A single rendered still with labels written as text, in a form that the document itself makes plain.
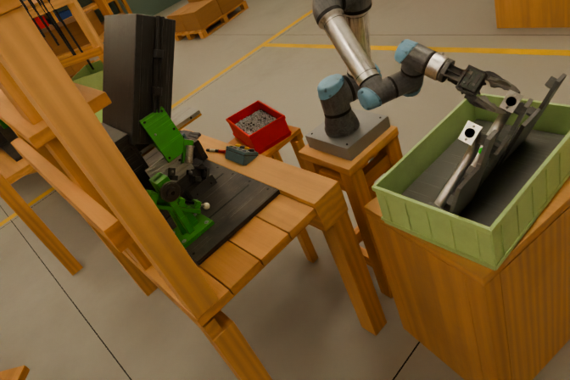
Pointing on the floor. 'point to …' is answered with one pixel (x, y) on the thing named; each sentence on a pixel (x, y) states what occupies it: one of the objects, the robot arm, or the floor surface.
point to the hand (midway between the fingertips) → (509, 101)
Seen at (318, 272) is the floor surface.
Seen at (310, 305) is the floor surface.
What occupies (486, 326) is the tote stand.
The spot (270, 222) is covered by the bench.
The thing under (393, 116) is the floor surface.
